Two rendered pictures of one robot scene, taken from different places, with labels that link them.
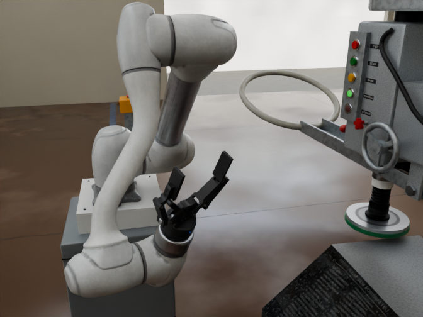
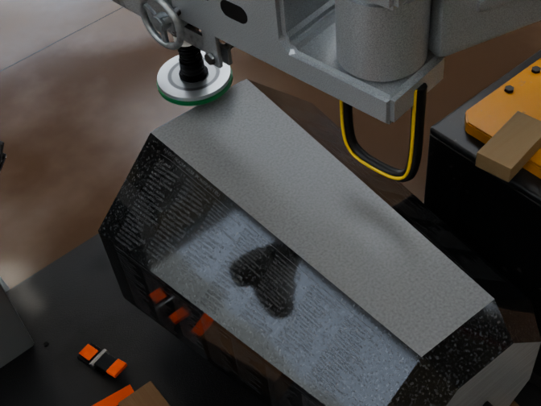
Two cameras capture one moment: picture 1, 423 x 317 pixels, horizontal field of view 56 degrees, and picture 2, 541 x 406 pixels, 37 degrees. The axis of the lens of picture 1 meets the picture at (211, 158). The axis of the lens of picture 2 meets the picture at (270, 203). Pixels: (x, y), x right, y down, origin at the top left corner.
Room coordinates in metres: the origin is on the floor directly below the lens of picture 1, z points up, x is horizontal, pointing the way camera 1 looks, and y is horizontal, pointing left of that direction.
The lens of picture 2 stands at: (-0.49, -0.06, 2.31)
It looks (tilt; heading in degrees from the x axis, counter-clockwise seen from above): 48 degrees down; 338
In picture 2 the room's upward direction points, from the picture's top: 7 degrees counter-clockwise
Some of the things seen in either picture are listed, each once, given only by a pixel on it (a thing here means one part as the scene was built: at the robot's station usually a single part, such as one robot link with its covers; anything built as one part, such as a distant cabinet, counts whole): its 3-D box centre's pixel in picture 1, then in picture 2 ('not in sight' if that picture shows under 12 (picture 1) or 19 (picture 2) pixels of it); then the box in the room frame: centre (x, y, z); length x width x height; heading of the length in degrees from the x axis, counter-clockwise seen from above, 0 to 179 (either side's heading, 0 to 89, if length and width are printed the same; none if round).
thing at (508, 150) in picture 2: not in sight; (513, 145); (0.61, -1.21, 0.81); 0.20 x 0.10 x 0.05; 110
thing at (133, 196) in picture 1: (115, 189); not in sight; (1.42, 0.38, 0.91); 0.22 x 0.18 x 0.06; 17
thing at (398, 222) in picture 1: (376, 217); (194, 75); (1.27, -0.60, 0.87); 0.21 x 0.21 x 0.01
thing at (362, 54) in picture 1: (355, 77); not in sight; (1.30, -0.47, 1.37); 0.08 x 0.03 x 0.28; 20
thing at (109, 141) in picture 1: (115, 154); not in sight; (1.45, 0.37, 1.05); 0.18 x 0.16 x 0.22; 111
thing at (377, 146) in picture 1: (388, 146); (171, 14); (1.12, -0.53, 1.20); 0.15 x 0.10 x 0.15; 20
